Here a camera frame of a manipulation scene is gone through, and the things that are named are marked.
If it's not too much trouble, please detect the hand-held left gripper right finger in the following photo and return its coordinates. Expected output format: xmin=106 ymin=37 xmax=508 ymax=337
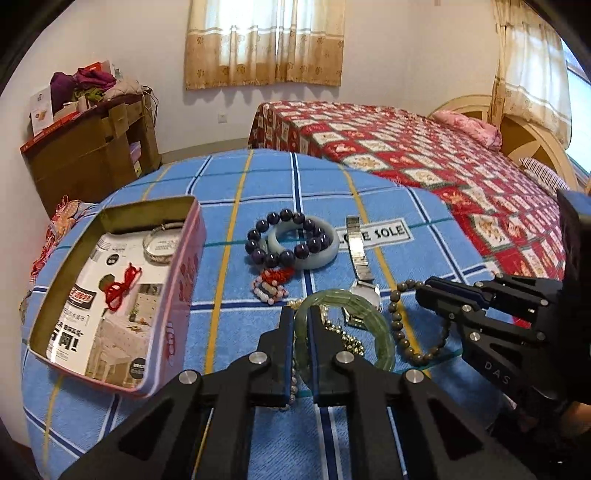
xmin=308 ymin=305 xmax=539 ymax=480

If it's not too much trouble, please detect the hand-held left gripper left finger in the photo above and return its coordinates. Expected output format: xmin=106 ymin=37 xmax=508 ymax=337
xmin=60 ymin=305 xmax=297 ymax=480

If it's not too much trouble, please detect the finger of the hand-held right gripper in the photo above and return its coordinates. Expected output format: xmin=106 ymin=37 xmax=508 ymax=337
xmin=414 ymin=276 xmax=539 ymax=398
xmin=478 ymin=273 xmax=563 ymax=328

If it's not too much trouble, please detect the brown wooden bead bracelet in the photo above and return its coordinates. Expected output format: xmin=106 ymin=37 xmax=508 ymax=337
xmin=389 ymin=279 xmax=454 ymax=368

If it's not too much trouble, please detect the green jade segment bracelet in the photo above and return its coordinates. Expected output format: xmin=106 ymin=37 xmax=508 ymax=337
xmin=293 ymin=288 xmax=397 ymax=373

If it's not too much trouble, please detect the silver wristwatch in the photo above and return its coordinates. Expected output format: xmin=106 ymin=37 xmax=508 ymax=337
xmin=342 ymin=216 xmax=383 ymax=329

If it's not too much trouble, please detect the pale jade bangle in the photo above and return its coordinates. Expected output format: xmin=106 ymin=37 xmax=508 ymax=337
xmin=268 ymin=215 xmax=339 ymax=271

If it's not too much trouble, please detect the pink metal tin box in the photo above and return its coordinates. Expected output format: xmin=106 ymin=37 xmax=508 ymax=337
xmin=28 ymin=195 xmax=207 ymax=400

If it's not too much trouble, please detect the dark purple bead bracelet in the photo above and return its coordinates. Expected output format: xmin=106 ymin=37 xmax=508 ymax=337
xmin=245 ymin=209 xmax=334 ymax=269

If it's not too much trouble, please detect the person's right forearm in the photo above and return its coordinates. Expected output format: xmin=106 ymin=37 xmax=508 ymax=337
xmin=560 ymin=399 xmax=591 ymax=445

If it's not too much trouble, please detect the striped pillow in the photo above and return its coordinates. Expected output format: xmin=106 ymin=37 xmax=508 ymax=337
xmin=517 ymin=157 xmax=574 ymax=193

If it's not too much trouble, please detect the bed with red patterned quilt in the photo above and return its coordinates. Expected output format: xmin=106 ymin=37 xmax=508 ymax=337
xmin=248 ymin=99 xmax=568 ymax=283

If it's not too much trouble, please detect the cream wooden headboard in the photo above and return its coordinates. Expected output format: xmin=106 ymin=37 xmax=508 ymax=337
xmin=427 ymin=95 xmax=581 ymax=190

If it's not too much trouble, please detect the silver bangle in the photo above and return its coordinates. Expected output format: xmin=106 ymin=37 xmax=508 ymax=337
xmin=142 ymin=223 xmax=184 ymax=265

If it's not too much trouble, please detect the pink pillow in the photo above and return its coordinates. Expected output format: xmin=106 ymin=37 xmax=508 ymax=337
xmin=433 ymin=109 xmax=503 ymax=151

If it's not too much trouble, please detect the blue checked towel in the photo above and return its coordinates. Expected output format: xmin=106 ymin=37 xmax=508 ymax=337
xmin=21 ymin=148 xmax=504 ymax=480

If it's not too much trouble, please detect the printed paper leaflet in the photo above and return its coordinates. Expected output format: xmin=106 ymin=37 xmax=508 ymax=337
xmin=48 ymin=231 xmax=183 ymax=381

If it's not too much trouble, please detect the beige patterned curtain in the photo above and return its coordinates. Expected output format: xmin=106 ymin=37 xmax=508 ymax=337
xmin=489 ymin=0 xmax=574 ymax=149
xmin=185 ymin=0 xmax=346 ymax=90

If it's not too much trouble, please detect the pile of clothes on floor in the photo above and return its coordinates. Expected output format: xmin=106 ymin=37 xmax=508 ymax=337
xmin=28 ymin=196 xmax=100 ymax=286

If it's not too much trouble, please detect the brown wooden desk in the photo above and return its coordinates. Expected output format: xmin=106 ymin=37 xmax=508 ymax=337
xmin=19 ymin=90 xmax=162 ymax=219

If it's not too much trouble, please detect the flat red box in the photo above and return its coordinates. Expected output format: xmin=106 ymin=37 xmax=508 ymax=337
xmin=19 ymin=99 xmax=112 ymax=154

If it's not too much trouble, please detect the pile of clothes on desk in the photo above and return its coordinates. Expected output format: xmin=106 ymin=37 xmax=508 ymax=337
xmin=50 ymin=65 xmax=142 ymax=106

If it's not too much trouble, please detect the white cardboard box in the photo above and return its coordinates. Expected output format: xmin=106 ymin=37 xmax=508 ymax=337
xmin=30 ymin=85 xmax=57 ymax=137

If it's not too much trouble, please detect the gold bead chain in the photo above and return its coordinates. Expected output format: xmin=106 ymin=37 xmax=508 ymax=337
xmin=286 ymin=298 xmax=366 ymax=357

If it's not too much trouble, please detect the pink bead bracelet red tassel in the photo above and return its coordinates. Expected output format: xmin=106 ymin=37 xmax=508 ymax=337
xmin=250 ymin=268 xmax=296 ymax=304

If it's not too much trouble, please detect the red knotted cord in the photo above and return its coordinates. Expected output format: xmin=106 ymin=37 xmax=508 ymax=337
xmin=102 ymin=263 xmax=143 ymax=311

